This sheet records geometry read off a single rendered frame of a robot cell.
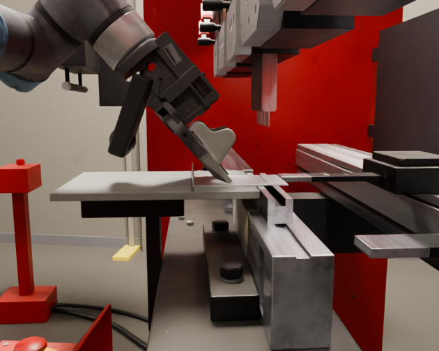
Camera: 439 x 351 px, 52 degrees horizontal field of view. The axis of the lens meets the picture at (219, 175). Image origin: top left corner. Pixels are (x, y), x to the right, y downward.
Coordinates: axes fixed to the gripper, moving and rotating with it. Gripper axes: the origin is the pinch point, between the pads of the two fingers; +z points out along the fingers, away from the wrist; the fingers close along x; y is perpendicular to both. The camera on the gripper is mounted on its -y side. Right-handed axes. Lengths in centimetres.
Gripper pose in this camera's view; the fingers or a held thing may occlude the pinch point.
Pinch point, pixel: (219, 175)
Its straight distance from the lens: 64.1
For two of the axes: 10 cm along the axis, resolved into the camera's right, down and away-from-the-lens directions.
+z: 6.4, 7.5, 1.6
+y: 7.6, -6.4, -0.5
